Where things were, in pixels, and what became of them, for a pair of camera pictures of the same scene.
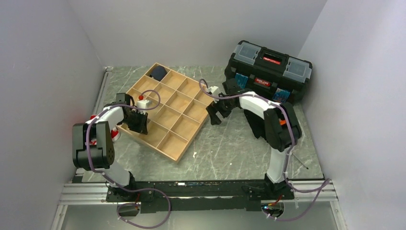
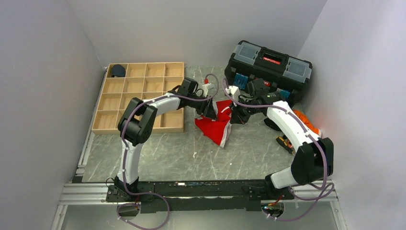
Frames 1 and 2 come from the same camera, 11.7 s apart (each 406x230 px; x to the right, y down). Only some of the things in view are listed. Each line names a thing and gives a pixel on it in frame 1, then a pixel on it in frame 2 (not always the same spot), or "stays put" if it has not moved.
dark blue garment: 158,72 to 118,70
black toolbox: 273,75 stays put
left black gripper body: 135,118 to 199,106
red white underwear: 116,134 to 218,130
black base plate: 198,196 stays put
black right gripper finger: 214,119 to 235,118
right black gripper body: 223,106 to 244,112
